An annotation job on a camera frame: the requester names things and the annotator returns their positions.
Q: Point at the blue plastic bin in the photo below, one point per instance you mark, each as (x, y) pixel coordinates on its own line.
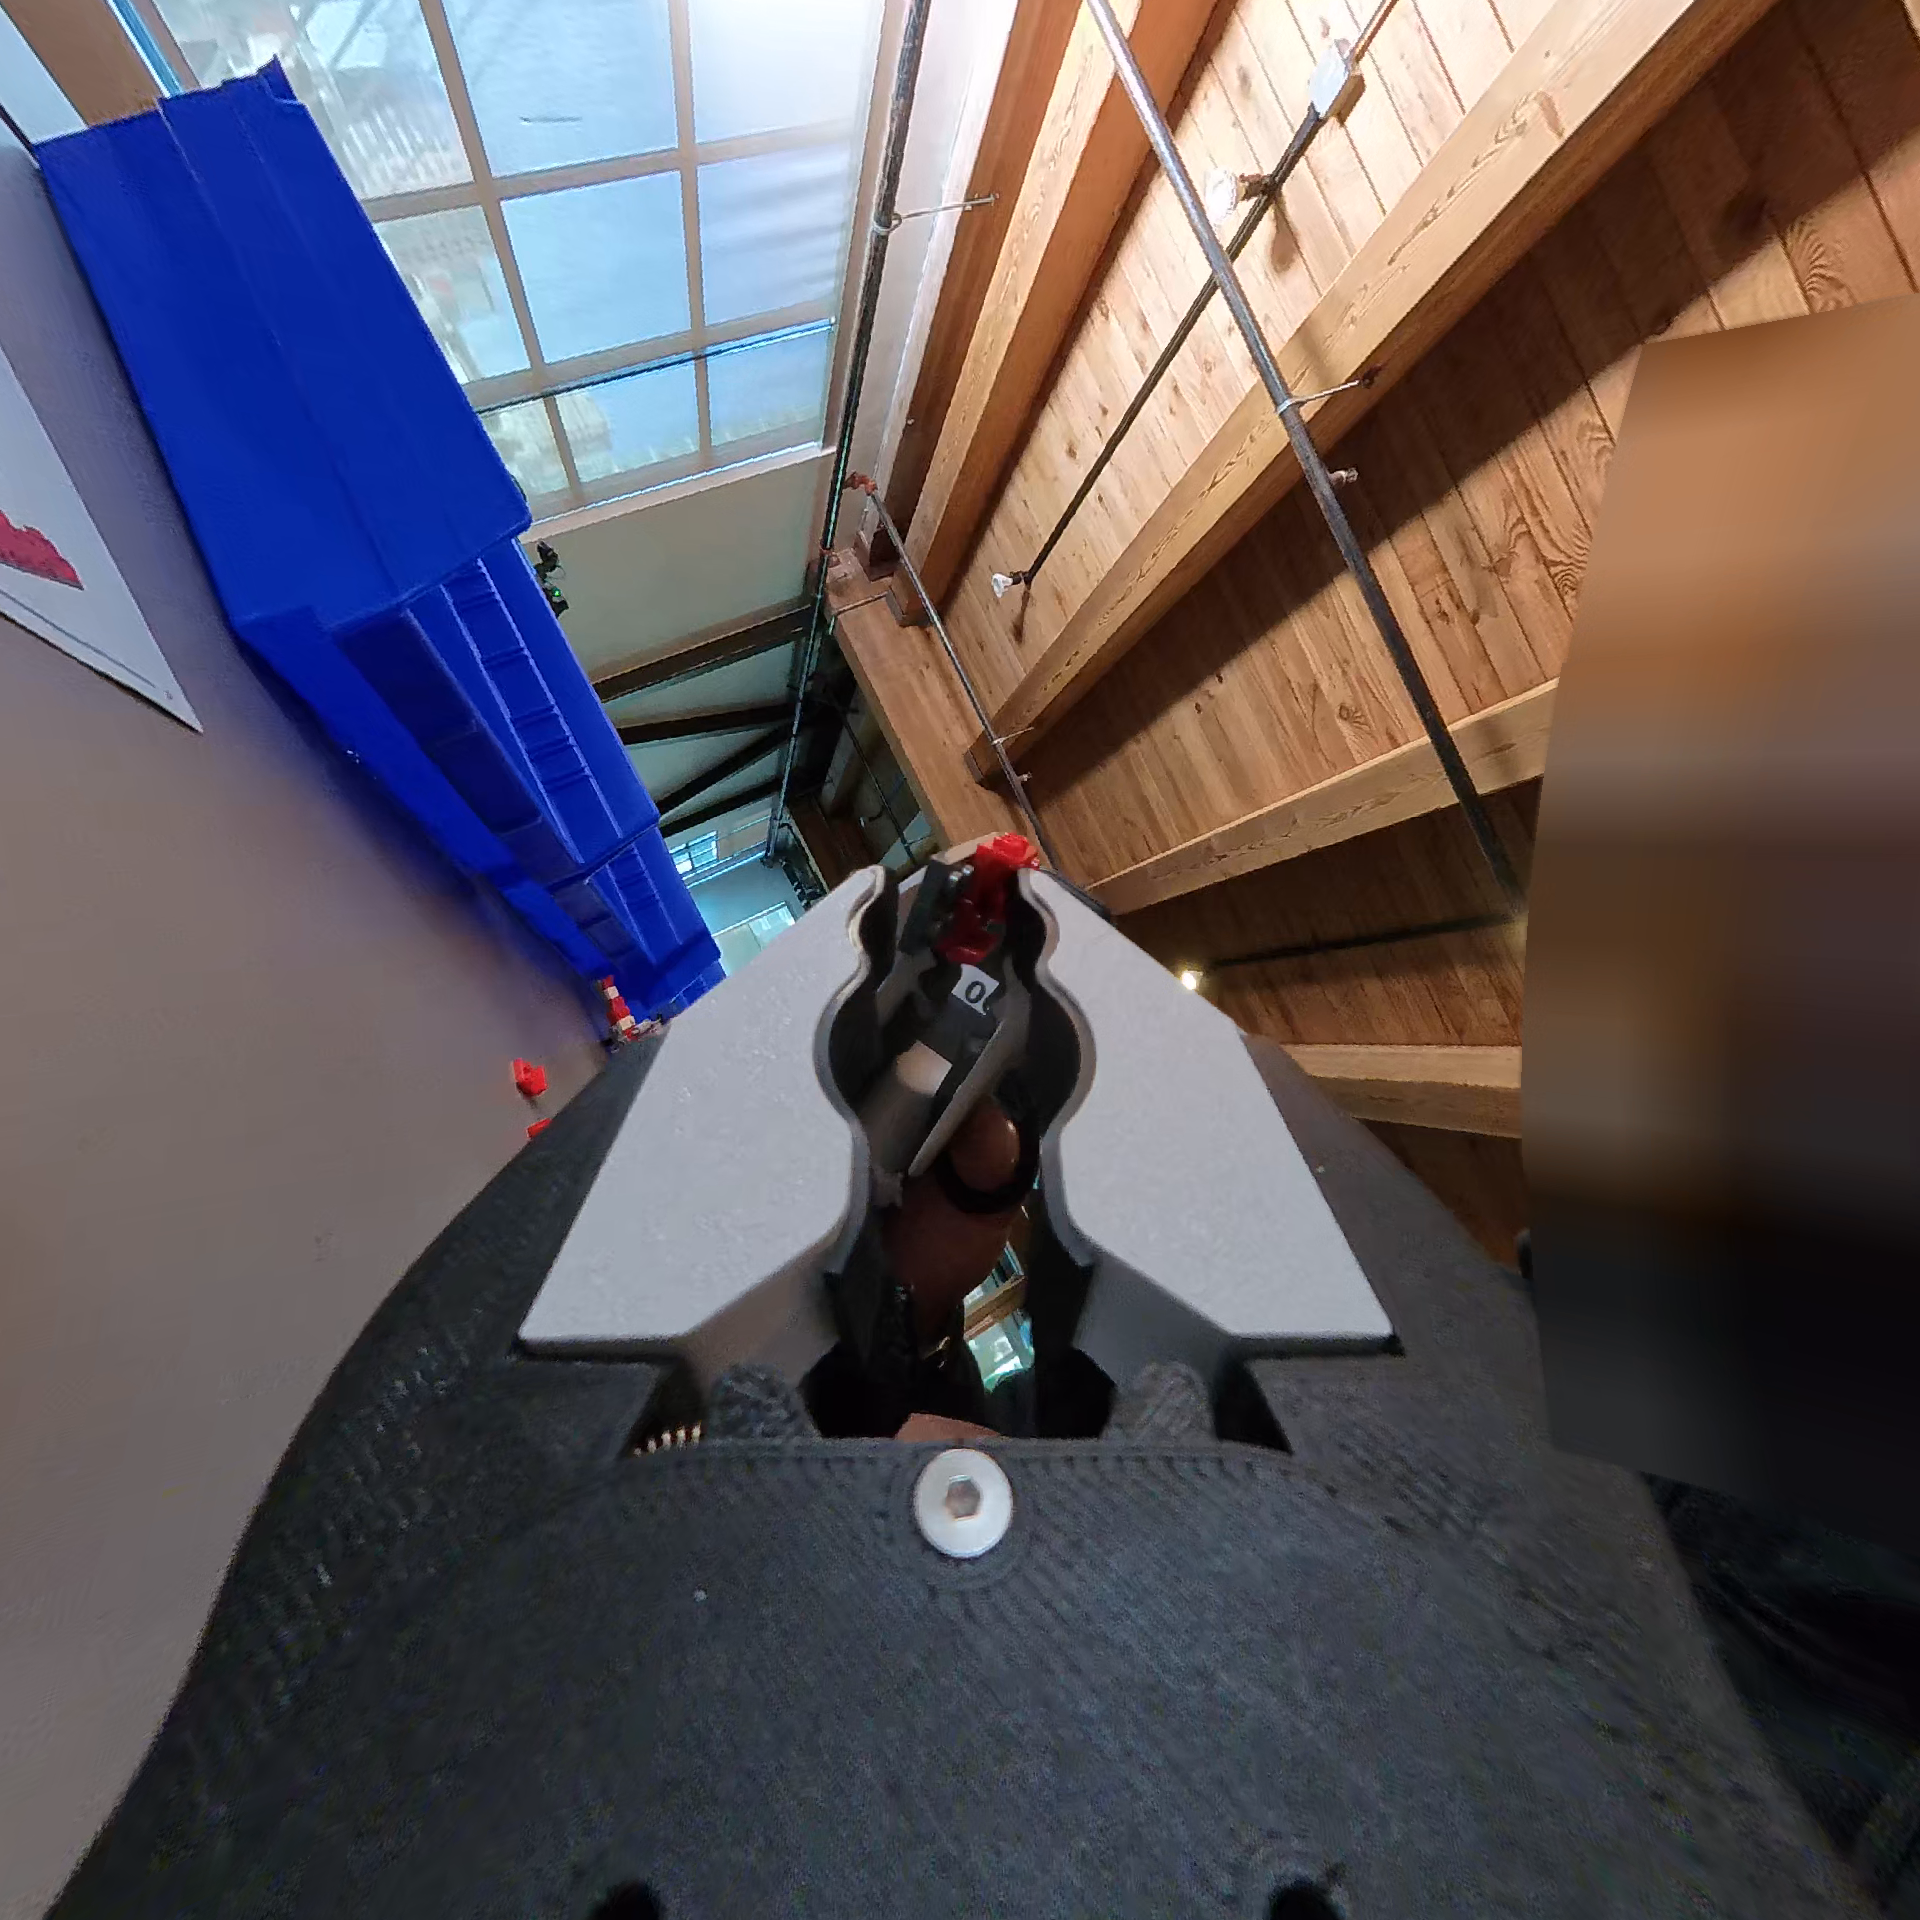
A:
(301, 375)
(645, 915)
(494, 720)

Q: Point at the white instruction booklet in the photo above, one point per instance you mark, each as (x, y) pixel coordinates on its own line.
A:
(77, 569)

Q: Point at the background window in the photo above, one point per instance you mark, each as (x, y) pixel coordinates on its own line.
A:
(743, 902)

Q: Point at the thin metal ceiling pipe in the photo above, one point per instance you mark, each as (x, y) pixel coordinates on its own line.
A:
(945, 630)
(1305, 452)

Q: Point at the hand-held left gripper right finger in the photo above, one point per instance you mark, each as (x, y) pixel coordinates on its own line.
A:
(1215, 1185)

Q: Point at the toy brick vehicle model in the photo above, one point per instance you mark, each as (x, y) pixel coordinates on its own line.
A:
(627, 1016)

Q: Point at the large grid window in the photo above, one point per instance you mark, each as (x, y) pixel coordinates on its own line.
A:
(599, 225)

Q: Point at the dark grey toy plate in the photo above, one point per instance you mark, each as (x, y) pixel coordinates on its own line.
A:
(939, 902)

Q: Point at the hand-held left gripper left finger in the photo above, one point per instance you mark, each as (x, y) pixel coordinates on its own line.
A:
(705, 1185)

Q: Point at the person's dark jacket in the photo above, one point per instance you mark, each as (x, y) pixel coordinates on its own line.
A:
(1799, 1651)

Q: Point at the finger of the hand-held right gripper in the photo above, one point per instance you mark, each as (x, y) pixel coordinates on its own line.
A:
(915, 974)

